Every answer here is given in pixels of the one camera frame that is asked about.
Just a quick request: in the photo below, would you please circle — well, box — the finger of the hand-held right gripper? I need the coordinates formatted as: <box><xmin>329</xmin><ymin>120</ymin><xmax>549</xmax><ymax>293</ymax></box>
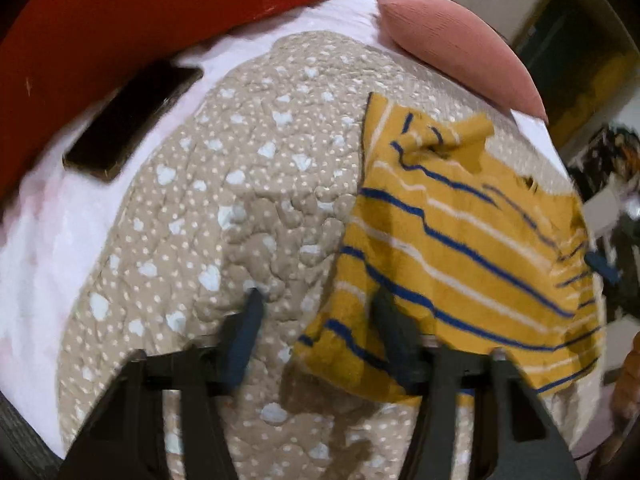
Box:
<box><xmin>584</xmin><ymin>252</ymin><xmax>622</xmax><ymax>283</ymax></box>

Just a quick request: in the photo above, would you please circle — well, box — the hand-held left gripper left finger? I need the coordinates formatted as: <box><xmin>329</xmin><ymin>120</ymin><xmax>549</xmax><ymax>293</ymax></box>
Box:
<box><xmin>58</xmin><ymin>288</ymin><xmax>266</xmax><ymax>480</ymax></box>

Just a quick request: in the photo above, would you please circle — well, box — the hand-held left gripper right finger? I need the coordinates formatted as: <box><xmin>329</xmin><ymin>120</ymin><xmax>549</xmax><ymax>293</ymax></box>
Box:
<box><xmin>372</xmin><ymin>290</ymin><xmax>583</xmax><ymax>480</ymax></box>

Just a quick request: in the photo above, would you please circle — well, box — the yellow striped small shirt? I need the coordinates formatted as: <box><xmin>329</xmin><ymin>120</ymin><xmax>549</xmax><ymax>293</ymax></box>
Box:
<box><xmin>294</xmin><ymin>92</ymin><xmax>603</xmax><ymax>407</ymax></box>

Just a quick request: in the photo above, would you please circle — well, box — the person's right hand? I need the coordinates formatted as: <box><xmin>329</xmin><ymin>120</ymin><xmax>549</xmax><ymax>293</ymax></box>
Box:
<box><xmin>611</xmin><ymin>332</ymin><xmax>640</xmax><ymax>423</ymax></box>

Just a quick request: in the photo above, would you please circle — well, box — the beige dotted quilted mat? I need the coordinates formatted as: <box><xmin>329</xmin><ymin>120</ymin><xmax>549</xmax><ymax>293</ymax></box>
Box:
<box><xmin>57</xmin><ymin>31</ymin><xmax>593</xmax><ymax>480</ymax></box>

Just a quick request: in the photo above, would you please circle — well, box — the white bed sheet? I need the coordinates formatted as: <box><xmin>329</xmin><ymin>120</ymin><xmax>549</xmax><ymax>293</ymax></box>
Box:
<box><xmin>0</xmin><ymin>0</ymin><xmax>621</xmax><ymax>461</ymax></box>

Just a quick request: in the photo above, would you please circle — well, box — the black smartphone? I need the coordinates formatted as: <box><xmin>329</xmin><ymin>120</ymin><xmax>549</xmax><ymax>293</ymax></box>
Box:
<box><xmin>62</xmin><ymin>59</ymin><xmax>204</xmax><ymax>183</ymax></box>

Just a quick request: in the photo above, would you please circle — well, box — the pink pillow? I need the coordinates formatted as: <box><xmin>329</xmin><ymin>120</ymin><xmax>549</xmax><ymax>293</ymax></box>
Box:
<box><xmin>377</xmin><ymin>0</ymin><xmax>549</xmax><ymax>125</ymax></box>

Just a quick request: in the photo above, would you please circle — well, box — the red pillow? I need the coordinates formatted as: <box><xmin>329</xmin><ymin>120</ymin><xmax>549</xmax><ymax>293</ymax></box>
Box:
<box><xmin>0</xmin><ymin>0</ymin><xmax>346</xmax><ymax>201</ymax></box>

